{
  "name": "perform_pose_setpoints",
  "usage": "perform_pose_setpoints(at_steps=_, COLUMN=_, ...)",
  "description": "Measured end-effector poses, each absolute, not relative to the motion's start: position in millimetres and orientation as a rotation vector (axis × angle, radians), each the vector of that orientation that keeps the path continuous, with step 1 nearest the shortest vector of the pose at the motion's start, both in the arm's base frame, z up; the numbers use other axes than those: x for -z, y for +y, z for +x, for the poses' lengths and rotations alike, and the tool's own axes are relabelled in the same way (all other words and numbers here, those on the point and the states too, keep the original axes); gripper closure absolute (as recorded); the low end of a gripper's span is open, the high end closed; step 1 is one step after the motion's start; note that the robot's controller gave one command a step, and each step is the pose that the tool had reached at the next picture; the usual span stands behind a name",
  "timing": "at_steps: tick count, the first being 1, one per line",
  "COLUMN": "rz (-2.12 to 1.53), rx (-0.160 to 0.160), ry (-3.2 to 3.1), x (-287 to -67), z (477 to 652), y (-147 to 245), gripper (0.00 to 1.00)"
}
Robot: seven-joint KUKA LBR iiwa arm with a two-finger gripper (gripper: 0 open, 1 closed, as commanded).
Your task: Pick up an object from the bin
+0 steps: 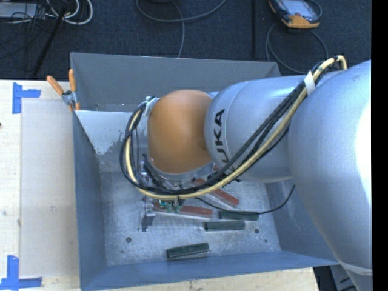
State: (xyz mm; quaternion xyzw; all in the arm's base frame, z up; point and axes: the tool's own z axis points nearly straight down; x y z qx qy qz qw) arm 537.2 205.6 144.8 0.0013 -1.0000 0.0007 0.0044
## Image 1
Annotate pale wood flat board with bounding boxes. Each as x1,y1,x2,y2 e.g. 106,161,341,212
19,98,80,280

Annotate grey metal bin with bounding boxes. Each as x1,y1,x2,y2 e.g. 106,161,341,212
69,52,340,291

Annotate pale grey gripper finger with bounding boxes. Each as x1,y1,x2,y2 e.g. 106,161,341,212
138,203,156,233

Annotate dark green flat block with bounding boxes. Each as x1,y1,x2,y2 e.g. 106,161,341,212
166,242,210,261
203,220,246,232
218,210,260,222

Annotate red-brown flat block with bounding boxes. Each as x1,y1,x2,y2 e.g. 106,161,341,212
152,201,214,219
191,176,240,209

